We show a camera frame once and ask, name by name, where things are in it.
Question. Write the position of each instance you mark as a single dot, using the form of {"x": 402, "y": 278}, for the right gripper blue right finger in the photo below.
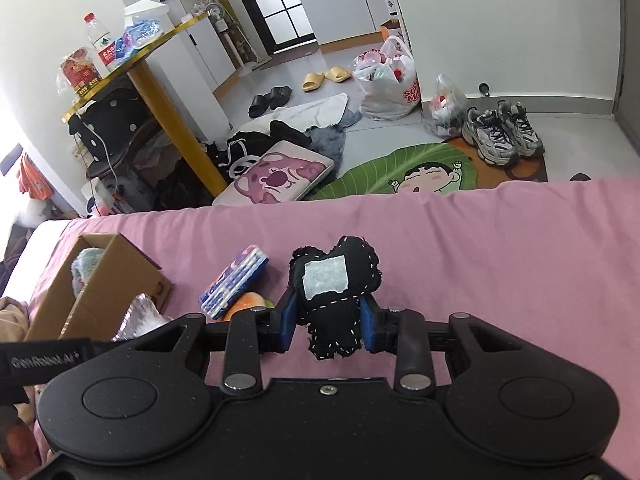
{"x": 372, "y": 324}

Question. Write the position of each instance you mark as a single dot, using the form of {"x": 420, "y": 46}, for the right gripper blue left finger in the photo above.
{"x": 284, "y": 318}

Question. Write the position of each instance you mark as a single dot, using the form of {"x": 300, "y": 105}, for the black heart plush patch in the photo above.
{"x": 328, "y": 287}

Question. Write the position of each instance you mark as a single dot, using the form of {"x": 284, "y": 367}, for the person left hand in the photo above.
{"x": 19, "y": 449}

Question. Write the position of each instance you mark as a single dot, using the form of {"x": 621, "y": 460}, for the burger plush toy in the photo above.
{"x": 247, "y": 301}

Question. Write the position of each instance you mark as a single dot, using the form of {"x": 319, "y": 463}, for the beige blanket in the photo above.
{"x": 14, "y": 320}

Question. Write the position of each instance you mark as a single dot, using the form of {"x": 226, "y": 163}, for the tissue pack blue pink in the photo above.
{"x": 233, "y": 281}

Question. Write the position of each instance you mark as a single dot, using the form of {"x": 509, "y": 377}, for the grey fluffy plush toy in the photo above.
{"x": 83, "y": 267}

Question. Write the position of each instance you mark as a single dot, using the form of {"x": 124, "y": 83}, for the pink bear tote bag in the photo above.
{"x": 284, "y": 173}

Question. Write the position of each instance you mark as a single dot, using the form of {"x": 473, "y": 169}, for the cardboard box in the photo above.
{"x": 96, "y": 312}

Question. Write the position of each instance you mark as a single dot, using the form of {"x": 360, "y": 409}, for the round table gold leg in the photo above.
{"x": 155, "y": 97}

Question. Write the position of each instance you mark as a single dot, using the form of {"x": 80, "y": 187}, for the black clothes pile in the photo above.
{"x": 244, "y": 148}

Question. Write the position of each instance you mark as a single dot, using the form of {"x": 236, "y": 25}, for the green leaf cartoon rug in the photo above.
{"x": 441, "y": 168}

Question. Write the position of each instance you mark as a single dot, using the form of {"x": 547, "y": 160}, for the grey fuzzy floor cloth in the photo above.
{"x": 330, "y": 141}

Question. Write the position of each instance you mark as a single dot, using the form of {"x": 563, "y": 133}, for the orange cloth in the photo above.
{"x": 31, "y": 180}

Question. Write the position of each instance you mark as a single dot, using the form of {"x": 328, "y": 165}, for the pink bed sheet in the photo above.
{"x": 556, "y": 264}

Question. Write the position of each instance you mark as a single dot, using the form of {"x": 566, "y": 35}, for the white floor towel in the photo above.
{"x": 322, "y": 113}

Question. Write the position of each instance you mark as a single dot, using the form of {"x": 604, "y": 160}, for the black slipper left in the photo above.
{"x": 259, "y": 105}

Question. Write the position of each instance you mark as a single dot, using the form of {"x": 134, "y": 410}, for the small clear plastic bag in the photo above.
{"x": 445, "y": 113}

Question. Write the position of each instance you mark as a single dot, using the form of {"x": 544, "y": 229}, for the grey sneaker left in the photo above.
{"x": 484, "y": 131}

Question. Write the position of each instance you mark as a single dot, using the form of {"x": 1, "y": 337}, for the grey sneaker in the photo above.
{"x": 484, "y": 131}
{"x": 517, "y": 126}

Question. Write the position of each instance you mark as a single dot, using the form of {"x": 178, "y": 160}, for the yellow slipper left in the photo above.
{"x": 313, "y": 81}

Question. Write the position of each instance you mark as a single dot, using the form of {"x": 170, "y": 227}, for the yellow slipper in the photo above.
{"x": 337, "y": 74}
{"x": 313, "y": 81}

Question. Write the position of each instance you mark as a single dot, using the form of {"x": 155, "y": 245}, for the large white plastic bag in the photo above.
{"x": 387, "y": 79}

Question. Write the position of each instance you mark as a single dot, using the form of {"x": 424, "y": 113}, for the yellow slipper right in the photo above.
{"x": 337, "y": 74}

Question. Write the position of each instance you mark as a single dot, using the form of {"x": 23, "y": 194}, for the grey sneaker right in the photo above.
{"x": 517, "y": 126}

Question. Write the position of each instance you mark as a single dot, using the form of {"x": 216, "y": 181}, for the black polka dot bag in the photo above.
{"x": 107, "y": 126}

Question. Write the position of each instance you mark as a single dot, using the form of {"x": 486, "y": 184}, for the red snack bag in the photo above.
{"x": 77, "y": 73}

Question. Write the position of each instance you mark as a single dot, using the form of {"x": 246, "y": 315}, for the blue plastic packet on table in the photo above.
{"x": 134, "y": 38}

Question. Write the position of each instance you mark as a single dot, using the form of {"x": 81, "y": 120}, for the water bottle red label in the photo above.
{"x": 102, "y": 41}

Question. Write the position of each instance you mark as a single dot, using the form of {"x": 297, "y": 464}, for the white tissue box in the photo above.
{"x": 144, "y": 10}

